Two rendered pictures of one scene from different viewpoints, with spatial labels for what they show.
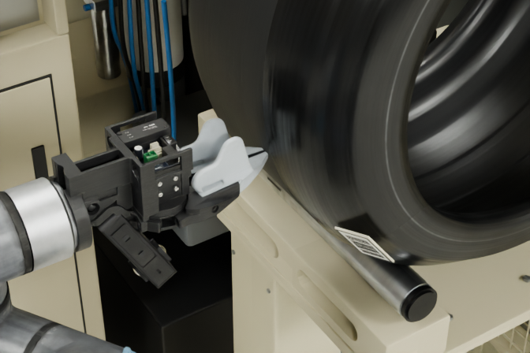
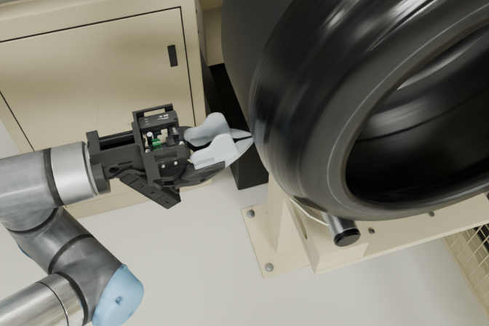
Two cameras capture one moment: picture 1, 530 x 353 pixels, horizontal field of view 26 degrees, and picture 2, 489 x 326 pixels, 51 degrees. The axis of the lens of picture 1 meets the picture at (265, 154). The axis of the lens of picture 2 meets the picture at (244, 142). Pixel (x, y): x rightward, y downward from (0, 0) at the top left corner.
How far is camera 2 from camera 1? 0.50 m
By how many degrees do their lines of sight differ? 20
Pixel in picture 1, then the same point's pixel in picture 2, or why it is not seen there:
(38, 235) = (65, 189)
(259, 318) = not seen: hidden behind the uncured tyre
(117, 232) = (132, 183)
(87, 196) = (107, 164)
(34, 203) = (65, 167)
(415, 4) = (365, 87)
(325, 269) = not seen: hidden behind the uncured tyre
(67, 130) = (190, 38)
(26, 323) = (62, 234)
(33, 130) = (169, 36)
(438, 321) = (359, 245)
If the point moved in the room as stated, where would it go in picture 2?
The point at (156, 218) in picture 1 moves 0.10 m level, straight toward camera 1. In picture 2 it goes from (159, 180) to (139, 252)
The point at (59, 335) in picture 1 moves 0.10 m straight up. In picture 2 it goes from (78, 249) to (55, 212)
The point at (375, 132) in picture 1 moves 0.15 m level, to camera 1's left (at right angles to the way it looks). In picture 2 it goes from (319, 164) to (194, 136)
